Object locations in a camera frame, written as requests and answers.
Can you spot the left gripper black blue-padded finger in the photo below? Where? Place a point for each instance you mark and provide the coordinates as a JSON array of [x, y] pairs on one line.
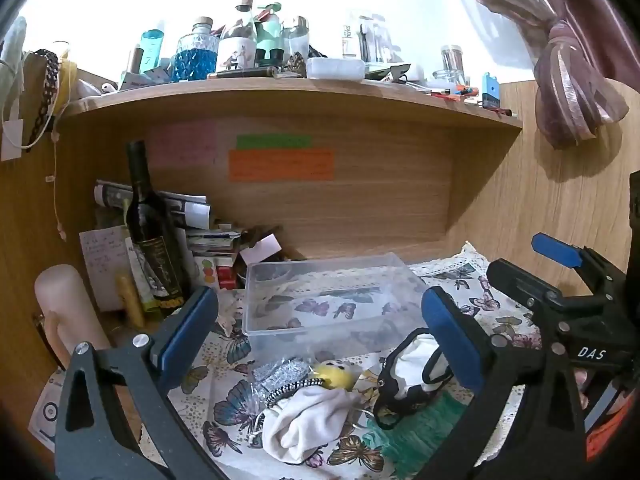
[[93, 439], [547, 438]]

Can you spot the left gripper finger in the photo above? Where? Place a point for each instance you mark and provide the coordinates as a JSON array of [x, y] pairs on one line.
[[524, 288], [557, 251]]

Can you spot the green knitted cloth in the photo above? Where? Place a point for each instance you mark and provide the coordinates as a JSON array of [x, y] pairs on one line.
[[413, 441]]

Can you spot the black white fabric mask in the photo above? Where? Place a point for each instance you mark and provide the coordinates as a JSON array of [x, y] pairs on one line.
[[411, 376]]

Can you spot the silver glitter pouch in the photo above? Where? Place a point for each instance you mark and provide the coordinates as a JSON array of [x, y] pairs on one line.
[[269, 377]]

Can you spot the black white braided headband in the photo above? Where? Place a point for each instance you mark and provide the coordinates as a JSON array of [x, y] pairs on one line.
[[291, 388]]

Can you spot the yellow white plush toy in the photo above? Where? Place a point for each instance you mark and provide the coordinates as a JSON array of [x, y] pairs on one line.
[[337, 374]]

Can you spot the white sock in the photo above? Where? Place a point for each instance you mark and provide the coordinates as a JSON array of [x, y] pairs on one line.
[[294, 428]]

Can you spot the beige slim candle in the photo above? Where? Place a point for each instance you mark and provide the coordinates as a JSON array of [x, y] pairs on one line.
[[127, 292]]

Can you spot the handwritten white note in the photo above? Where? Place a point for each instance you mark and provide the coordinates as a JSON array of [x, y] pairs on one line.
[[105, 255]]

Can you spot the traffic light card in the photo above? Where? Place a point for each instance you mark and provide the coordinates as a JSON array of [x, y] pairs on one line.
[[206, 272]]

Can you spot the mauve tied curtain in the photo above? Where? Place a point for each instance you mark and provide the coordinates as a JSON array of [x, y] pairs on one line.
[[580, 49]]

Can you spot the clear plastic storage box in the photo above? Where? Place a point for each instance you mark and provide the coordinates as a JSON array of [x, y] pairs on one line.
[[330, 308]]

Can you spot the dark wine bottle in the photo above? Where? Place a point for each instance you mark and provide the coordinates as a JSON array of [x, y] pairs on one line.
[[153, 235]]

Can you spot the wooden shelf board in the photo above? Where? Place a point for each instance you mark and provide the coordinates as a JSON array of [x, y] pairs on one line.
[[269, 97]]

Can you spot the stack of magazines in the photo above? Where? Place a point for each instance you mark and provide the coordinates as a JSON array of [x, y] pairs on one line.
[[206, 236]]

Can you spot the pink white small box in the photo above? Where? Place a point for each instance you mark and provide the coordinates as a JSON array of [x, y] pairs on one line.
[[263, 249]]

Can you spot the white plastic case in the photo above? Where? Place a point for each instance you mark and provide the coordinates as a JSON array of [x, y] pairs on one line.
[[349, 69]]

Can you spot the green sticky note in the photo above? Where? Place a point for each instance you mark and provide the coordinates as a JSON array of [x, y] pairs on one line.
[[272, 141]]

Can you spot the orange sticky note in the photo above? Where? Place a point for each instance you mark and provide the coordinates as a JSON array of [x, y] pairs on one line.
[[281, 164]]

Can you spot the pink sticky note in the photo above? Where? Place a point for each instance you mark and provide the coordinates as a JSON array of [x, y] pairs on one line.
[[178, 146]]

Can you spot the white illustrated mug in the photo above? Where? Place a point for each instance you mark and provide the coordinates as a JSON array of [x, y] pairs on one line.
[[235, 53]]

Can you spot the blue liquid glass bottle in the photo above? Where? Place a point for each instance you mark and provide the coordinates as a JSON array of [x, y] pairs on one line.
[[196, 53]]

